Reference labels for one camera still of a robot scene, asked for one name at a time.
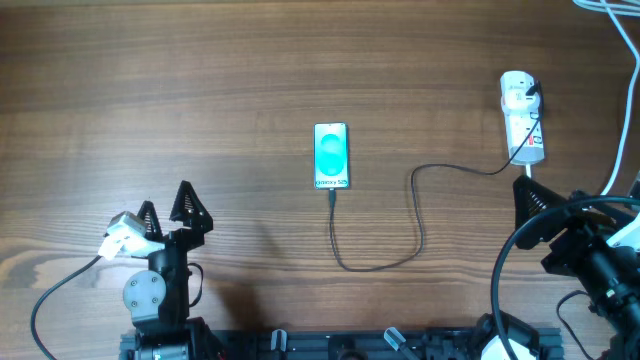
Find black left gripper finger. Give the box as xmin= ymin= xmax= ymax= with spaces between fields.
xmin=137 ymin=201 xmax=163 ymax=241
xmin=170 ymin=180 xmax=214 ymax=233

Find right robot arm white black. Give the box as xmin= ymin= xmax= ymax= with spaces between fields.
xmin=490 ymin=175 xmax=639 ymax=359

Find black right camera cable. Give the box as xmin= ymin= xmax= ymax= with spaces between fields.
xmin=490 ymin=195 xmax=640 ymax=360

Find black USB charging cable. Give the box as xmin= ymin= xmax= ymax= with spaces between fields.
xmin=328 ymin=80 xmax=544 ymax=273

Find white USB charger plug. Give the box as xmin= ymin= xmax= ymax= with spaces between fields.
xmin=501 ymin=87 xmax=540 ymax=115

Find teal screen smartphone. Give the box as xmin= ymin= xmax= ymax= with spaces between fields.
xmin=313 ymin=122 xmax=350 ymax=189

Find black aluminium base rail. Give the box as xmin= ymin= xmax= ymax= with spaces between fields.
xmin=118 ymin=327 xmax=565 ymax=360

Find white power strip cord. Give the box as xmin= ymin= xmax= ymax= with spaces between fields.
xmin=523 ymin=0 xmax=640 ymax=197

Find white power strip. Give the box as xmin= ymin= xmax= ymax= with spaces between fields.
xmin=500 ymin=70 xmax=545 ymax=166

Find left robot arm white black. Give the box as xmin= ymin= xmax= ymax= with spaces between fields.
xmin=119 ymin=180 xmax=226 ymax=360

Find white cables at corner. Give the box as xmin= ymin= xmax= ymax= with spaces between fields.
xmin=572 ymin=0 xmax=640 ymax=18

